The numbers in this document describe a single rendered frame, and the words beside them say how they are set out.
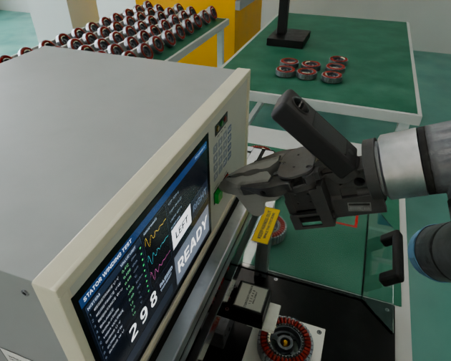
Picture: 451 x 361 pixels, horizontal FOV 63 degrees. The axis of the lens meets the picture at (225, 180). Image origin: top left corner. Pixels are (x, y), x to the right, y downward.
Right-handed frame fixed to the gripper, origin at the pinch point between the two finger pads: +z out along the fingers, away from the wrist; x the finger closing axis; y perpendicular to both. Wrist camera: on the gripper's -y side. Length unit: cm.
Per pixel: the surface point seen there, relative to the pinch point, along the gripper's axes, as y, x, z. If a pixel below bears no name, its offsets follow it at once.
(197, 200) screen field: -1.6, -6.6, 0.7
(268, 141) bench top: 36, 91, 33
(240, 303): 27.3, 1.6, 10.2
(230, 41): 24, 327, 136
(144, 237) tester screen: -5.8, -18.5, -1.3
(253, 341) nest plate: 41.1, 3.2, 13.5
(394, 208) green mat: 56, 63, -11
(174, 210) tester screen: -4.5, -12.6, -0.7
